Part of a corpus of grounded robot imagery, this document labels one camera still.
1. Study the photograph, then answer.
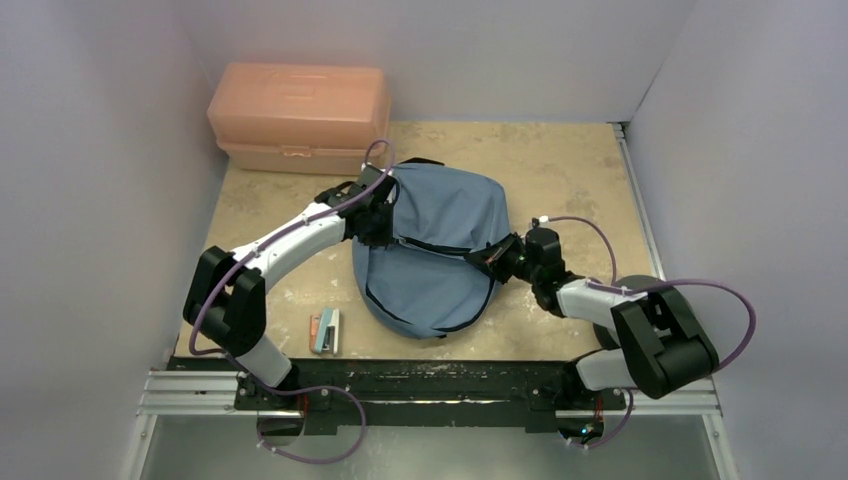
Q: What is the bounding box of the blue backpack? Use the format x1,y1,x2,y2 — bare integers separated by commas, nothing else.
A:
352,157,511,339

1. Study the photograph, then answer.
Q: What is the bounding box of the small orange eraser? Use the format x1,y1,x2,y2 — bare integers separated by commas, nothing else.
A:
309,315,323,354

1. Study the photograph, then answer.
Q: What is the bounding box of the light blue stapler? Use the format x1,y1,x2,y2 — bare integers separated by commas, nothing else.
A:
318,308,341,355

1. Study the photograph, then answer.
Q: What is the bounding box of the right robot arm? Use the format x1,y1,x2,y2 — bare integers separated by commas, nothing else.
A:
464,227,720,407

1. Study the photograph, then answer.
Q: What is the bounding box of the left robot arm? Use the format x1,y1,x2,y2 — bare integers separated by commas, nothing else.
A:
183,165,399,409

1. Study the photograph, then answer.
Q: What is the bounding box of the grey tape roll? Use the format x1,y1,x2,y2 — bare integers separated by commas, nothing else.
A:
593,275,660,351

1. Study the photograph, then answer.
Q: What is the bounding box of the pink plastic storage box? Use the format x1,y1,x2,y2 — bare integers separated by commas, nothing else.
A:
207,63,391,175

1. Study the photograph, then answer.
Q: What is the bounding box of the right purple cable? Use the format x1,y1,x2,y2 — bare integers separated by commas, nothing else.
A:
539,214,758,452

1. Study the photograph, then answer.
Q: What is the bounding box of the purple cable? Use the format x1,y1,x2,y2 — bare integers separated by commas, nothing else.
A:
187,137,397,465
539,214,758,452

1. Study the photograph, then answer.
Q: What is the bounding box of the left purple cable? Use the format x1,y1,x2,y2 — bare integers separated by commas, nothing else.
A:
187,137,397,465

